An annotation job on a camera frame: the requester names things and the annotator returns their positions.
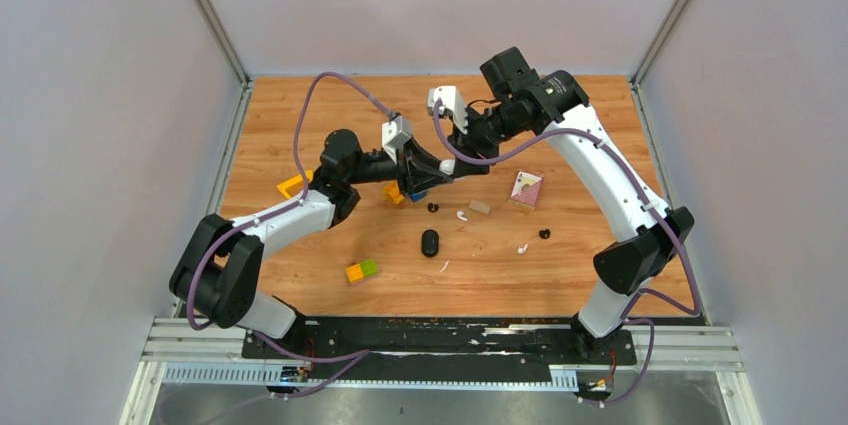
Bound pink card box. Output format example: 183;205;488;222
508;170;544;210

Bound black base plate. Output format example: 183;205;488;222
278;316;637;383

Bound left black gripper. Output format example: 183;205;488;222
348;135;455;198

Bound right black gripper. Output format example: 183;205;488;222
446;98;528;177

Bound yellow toy brick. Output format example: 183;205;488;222
383;182;405;205

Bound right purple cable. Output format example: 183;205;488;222
431;98;704;408

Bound small wooden block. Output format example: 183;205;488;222
468;200;492;215

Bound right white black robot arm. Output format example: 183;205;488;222
428;47;694;363

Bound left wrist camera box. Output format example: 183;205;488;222
381;114;412;164

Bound orange green toy brick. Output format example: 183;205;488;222
345;259;380;285

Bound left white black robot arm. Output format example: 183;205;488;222
169;129;455;358

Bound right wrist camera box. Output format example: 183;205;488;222
427;85;468;135

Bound orange triangular plastic piece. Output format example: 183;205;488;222
276;169;313;199

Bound black oval case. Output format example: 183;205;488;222
421;229;440;258

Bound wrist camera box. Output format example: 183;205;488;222
381;114;412;164
427;85;468;135

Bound white slotted cable duct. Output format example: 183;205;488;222
162;366;580;391

